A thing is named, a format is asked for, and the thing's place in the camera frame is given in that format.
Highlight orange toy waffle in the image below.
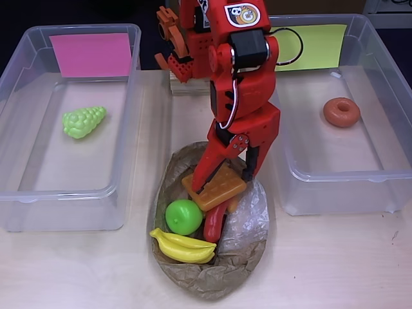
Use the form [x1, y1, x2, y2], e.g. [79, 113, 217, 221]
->
[182, 165, 247, 212]

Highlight green toy apple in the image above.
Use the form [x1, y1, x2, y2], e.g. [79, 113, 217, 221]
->
[165, 199, 203, 236]

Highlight brown toy doughnut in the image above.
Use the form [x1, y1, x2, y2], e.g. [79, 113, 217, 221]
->
[323, 97, 361, 128]

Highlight yellow toy banana bunch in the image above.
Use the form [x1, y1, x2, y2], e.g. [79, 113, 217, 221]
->
[149, 227, 217, 265]

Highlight pale green toy grapes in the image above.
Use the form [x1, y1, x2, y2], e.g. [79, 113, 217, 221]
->
[62, 106, 108, 140]

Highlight clear plastic bin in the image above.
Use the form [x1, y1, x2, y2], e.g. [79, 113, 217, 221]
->
[267, 13, 412, 216]
[0, 23, 142, 232]

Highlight yellow-green paper label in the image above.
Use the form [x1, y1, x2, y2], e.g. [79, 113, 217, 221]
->
[269, 24, 348, 72]

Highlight pink paper label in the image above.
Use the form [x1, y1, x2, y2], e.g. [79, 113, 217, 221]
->
[48, 32, 133, 78]

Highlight red toy chili pepper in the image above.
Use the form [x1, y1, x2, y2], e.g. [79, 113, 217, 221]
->
[203, 203, 230, 242]

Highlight wooden base block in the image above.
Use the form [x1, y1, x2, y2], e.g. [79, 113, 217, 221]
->
[169, 69, 215, 96]

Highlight crumpled brown paper bag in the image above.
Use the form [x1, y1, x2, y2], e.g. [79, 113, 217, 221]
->
[149, 140, 270, 302]

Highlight orange table clamp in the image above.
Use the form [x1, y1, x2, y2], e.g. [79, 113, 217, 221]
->
[153, 6, 191, 70]

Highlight white wrist servo cable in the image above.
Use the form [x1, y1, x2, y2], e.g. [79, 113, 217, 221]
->
[214, 76, 243, 130]

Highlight dark looped servo cable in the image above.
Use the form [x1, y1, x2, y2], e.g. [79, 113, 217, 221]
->
[269, 26, 304, 66]

